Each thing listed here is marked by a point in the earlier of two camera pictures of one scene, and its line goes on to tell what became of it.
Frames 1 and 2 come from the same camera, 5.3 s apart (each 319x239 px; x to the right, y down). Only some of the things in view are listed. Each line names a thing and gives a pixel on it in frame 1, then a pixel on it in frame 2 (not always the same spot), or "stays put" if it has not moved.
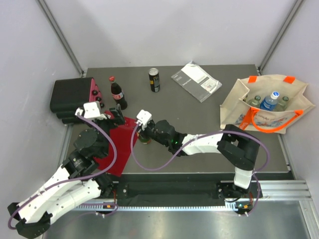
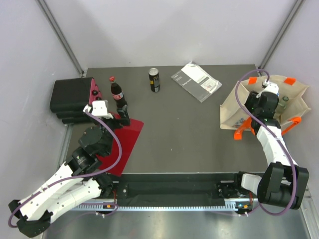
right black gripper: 148,125 to 251,98
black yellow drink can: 154,78 stays put
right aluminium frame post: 297,6 stays put
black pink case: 67,95 stays put
